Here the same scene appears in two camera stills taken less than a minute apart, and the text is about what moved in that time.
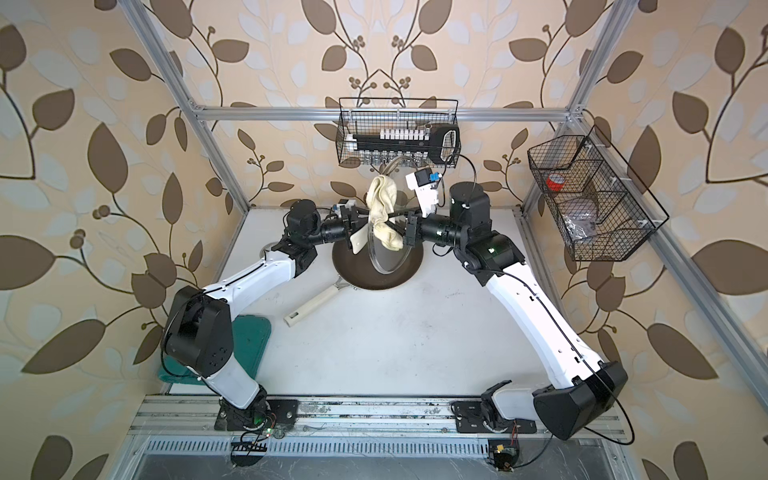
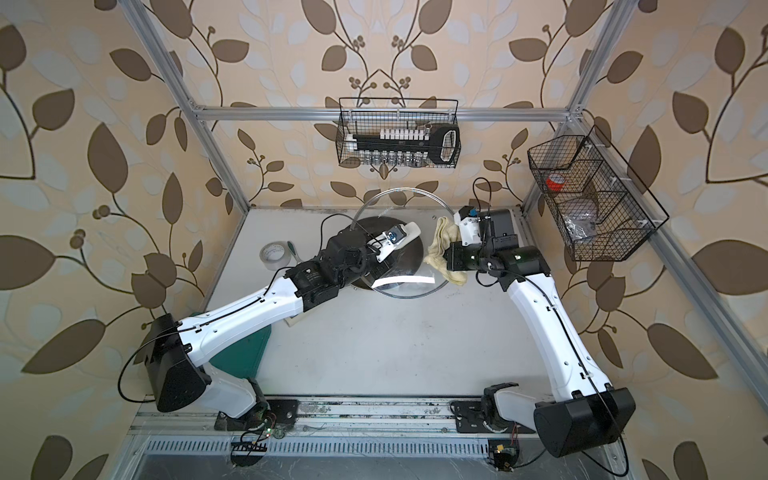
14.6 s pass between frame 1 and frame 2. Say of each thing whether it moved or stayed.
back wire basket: stayed
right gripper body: moved
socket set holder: stayed
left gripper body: moved
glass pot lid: moved
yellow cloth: moved
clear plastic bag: stayed
